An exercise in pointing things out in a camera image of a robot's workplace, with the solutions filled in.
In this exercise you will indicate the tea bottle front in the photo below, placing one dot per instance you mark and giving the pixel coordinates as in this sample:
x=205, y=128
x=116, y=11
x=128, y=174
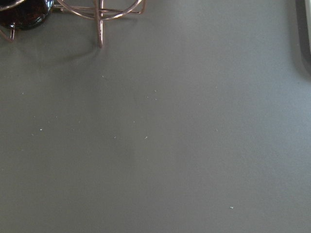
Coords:
x=24, y=14

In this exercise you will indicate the cream rabbit tray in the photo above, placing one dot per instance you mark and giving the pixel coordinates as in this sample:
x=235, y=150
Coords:
x=303, y=16

